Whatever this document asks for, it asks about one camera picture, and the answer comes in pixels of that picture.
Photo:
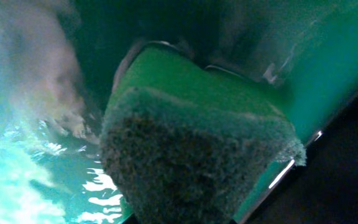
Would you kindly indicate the green sponge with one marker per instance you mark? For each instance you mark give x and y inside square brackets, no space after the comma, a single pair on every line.
[186,145]

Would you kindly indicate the black rectangular water tray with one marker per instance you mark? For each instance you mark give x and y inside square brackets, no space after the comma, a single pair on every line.
[58,60]

